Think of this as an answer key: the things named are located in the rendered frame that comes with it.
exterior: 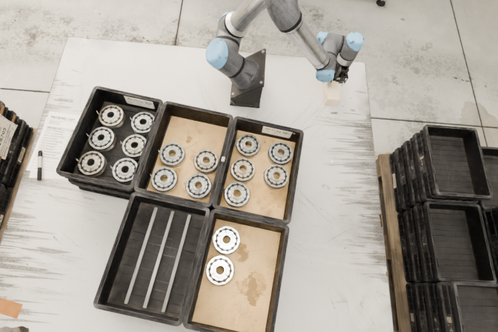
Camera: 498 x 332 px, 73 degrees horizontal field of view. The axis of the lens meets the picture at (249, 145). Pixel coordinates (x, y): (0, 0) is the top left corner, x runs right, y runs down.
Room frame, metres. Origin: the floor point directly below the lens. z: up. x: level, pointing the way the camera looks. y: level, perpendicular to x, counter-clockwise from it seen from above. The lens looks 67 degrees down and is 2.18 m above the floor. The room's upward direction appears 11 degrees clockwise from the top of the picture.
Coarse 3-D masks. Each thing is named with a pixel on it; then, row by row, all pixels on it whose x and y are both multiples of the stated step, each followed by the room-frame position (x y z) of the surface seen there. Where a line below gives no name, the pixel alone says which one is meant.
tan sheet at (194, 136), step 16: (176, 128) 0.60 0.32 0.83; (192, 128) 0.61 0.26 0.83; (208, 128) 0.63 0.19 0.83; (224, 128) 0.64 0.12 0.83; (192, 144) 0.54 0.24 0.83; (208, 144) 0.56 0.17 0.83; (160, 160) 0.44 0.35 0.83; (192, 160) 0.47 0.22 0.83; (208, 176) 0.41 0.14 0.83; (176, 192) 0.32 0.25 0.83
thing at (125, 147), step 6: (126, 138) 0.50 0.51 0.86; (132, 138) 0.50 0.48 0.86; (138, 138) 0.51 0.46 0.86; (144, 138) 0.51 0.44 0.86; (126, 144) 0.47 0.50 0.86; (144, 144) 0.49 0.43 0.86; (126, 150) 0.44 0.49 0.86; (132, 150) 0.45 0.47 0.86; (138, 150) 0.45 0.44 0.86; (132, 156) 0.42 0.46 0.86
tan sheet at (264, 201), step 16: (272, 144) 0.61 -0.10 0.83; (288, 144) 0.63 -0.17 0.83; (256, 160) 0.52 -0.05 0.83; (256, 176) 0.45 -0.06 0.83; (224, 192) 0.36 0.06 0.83; (256, 192) 0.39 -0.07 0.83; (272, 192) 0.40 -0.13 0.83; (240, 208) 0.31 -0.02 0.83; (256, 208) 0.32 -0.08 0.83; (272, 208) 0.33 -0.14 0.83
